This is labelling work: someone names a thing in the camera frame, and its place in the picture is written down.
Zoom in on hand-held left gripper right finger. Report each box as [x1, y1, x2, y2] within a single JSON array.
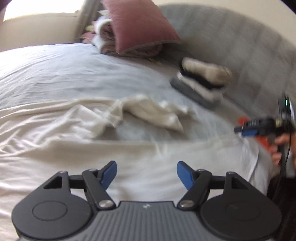
[[176, 161, 251, 211]]

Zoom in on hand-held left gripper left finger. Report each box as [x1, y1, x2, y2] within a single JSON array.
[[44, 161, 117, 211]]

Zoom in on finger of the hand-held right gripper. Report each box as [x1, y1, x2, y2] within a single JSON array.
[[233, 119, 260, 138]]

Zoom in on white shirt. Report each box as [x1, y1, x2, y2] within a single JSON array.
[[0, 94, 263, 241]]

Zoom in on person's right hand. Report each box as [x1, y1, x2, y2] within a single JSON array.
[[269, 134, 296, 168]]

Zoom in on white folded garment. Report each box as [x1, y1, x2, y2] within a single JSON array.
[[177, 72, 225, 102]]

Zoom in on black folded garment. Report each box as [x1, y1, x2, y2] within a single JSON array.
[[177, 67, 226, 91]]

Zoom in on cream folded garment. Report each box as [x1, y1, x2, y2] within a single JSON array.
[[180, 57, 233, 85]]

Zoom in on grey quilted headboard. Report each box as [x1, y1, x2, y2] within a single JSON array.
[[157, 3, 296, 121]]

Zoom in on folded grey pink quilt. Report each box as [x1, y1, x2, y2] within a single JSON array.
[[81, 9, 163, 58]]

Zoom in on pink pillow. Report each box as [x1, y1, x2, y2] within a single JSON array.
[[102, 0, 182, 55]]

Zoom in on grey curtain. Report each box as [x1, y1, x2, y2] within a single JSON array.
[[74, 0, 103, 43]]

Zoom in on window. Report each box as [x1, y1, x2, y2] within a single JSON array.
[[2, 0, 84, 21]]

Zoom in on black cable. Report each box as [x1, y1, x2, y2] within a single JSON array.
[[273, 137, 292, 204]]

